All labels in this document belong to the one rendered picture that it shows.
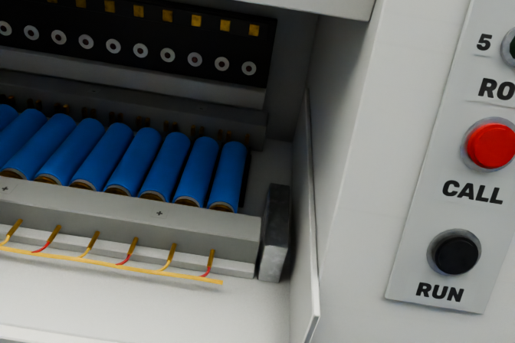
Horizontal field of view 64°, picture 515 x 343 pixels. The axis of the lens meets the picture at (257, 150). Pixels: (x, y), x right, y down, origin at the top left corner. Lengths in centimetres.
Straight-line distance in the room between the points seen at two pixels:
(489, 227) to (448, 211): 2
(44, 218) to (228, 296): 10
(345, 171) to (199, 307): 11
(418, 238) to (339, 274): 3
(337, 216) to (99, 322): 12
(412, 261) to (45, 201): 18
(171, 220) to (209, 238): 2
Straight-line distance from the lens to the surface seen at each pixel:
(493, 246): 18
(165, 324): 21
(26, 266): 25
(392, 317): 19
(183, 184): 25
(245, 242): 22
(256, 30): 30
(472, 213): 17
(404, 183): 16
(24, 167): 28
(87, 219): 23
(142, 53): 33
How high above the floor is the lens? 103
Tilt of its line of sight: 17 degrees down
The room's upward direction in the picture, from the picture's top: 9 degrees clockwise
